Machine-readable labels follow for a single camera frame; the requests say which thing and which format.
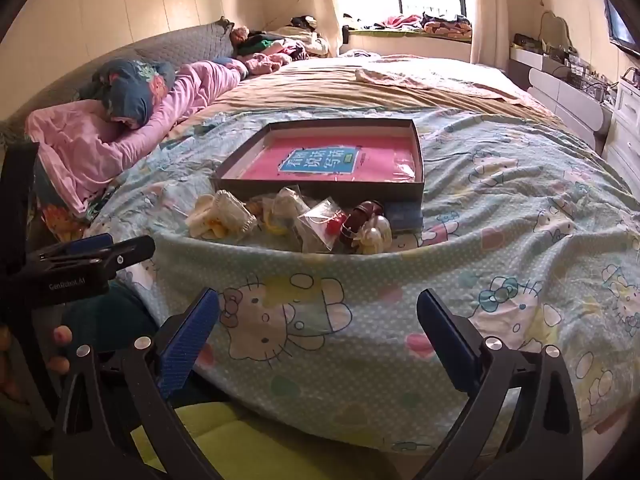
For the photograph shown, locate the cartoon cat printed bedsheet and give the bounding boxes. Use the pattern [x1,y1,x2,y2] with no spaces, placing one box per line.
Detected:
[85,105,640,453]

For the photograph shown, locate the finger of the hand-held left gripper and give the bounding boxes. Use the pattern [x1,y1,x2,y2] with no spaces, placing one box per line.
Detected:
[37,236,157,281]
[30,232,115,262]

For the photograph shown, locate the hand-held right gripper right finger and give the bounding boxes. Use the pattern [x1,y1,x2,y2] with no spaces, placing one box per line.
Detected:
[415,287,586,480]

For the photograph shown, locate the tan blanket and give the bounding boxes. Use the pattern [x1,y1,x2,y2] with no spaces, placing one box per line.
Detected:
[172,55,566,131]

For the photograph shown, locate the pile of clothes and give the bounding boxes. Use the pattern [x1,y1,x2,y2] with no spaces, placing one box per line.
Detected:
[230,15,331,78]

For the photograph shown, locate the clear plastic jewelry bag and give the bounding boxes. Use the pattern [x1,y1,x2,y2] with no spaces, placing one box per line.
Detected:
[297,199,348,255]

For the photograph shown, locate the pearl hair clip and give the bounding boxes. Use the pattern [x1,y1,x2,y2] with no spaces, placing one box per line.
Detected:
[352,215,393,256]

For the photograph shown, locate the pale pink cloth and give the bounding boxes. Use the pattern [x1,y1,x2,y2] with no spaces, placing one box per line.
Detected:
[355,67,531,106]

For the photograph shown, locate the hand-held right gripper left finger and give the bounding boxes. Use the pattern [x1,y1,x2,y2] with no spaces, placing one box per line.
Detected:
[52,287,223,480]

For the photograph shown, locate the pink book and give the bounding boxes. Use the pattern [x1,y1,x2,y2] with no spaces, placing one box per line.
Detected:
[245,135,418,183]

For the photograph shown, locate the yellow-green cloth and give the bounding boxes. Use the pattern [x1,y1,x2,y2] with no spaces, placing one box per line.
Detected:
[30,395,401,480]

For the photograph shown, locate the person's left hand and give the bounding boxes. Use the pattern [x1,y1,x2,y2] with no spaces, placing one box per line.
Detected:
[0,325,73,401]

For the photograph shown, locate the white drawer cabinet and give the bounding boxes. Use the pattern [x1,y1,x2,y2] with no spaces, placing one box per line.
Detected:
[602,80,640,181]

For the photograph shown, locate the white vanity table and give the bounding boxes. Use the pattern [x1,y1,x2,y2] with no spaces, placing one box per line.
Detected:
[507,45,616,146]

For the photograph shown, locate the wall television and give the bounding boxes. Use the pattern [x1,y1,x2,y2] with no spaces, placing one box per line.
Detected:
[602,0,640,58]

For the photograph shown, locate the white window seat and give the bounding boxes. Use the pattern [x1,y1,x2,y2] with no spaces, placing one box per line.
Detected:
[347,27,473,63]

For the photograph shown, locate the grey cardboard box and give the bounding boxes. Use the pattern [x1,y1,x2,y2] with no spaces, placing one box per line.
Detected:
[210,119,426,211]

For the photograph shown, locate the blue sponge block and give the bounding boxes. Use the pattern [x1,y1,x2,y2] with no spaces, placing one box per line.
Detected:
[387,204,425,233]

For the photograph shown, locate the small bag with pale jewelry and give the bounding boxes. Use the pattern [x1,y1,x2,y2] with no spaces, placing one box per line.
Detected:
[272,186,313,226]

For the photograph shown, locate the scalloped mirror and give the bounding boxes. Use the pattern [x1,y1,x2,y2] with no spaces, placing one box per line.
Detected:
[539,10,573,53]

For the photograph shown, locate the grey quilted headboard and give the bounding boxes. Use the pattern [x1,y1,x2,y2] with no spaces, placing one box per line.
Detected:
[0,20,236,136]

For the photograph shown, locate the cream hair claw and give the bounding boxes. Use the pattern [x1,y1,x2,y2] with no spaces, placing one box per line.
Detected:
[212,191,257,233]

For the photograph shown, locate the blue floral pillow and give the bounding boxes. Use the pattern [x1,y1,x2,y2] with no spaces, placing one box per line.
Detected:
[80,57,177,133]

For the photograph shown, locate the pink quilt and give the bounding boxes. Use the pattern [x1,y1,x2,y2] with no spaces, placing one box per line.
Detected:
[25,60,248,218]

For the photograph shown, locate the cream curtain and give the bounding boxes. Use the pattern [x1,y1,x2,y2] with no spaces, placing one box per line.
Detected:
[462,0,506,66]
[305,0,346,58]

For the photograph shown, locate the clothes on window seat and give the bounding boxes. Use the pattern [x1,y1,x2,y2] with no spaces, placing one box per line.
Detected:
[350,10,473,38]

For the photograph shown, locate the pale yellow hair clip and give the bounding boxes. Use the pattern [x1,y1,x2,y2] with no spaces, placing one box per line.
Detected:
[186,195,228,239]

